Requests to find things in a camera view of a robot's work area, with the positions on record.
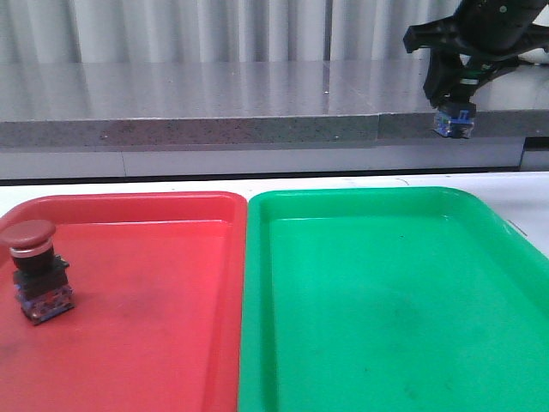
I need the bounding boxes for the grey stone counter ledge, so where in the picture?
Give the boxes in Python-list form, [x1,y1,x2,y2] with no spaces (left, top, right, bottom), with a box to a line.
[0,59,549,149]

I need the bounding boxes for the green plastic tray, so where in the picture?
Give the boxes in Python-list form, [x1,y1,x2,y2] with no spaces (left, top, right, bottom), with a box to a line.
[238,187,548,411]

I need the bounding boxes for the green mushroom push button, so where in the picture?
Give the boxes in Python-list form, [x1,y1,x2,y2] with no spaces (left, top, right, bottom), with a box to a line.
[433,66,477,139]

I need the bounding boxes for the red mushroom push button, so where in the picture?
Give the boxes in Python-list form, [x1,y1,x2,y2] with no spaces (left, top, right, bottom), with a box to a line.
[1,220,75,325]

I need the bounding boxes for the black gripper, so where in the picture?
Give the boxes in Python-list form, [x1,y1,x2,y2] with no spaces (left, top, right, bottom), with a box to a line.
[403,0,548,107]

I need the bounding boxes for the red plastic tray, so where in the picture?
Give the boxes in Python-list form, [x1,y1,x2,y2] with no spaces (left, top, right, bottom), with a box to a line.
[1,192,247,411]

